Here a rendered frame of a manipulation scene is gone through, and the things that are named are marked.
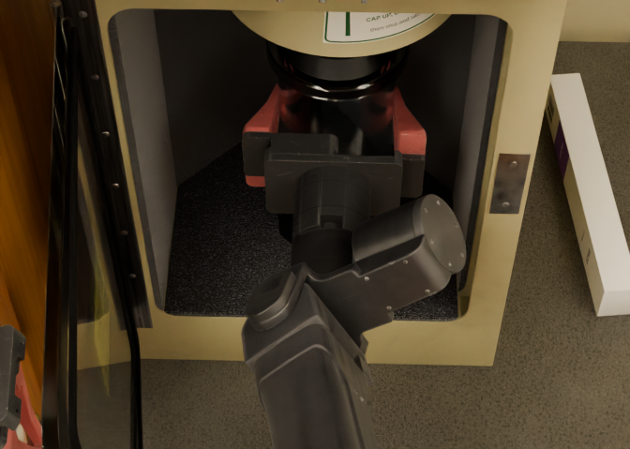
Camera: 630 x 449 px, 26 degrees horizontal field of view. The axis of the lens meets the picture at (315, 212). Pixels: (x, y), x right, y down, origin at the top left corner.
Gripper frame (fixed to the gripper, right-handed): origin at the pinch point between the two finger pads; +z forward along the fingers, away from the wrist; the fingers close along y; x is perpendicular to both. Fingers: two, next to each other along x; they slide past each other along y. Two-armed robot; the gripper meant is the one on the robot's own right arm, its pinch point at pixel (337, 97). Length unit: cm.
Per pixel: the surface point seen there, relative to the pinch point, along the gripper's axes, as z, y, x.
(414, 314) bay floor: -9.9, -7.0, 15.8
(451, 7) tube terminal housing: -10.2, -7.4, -20.2
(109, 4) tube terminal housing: -10.5, 14.1, -20.2
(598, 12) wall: 32.9, -27.0, 22.4
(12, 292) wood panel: -19.1, 22.5, 0.2
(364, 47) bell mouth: -8.8, -2.0, -15.0
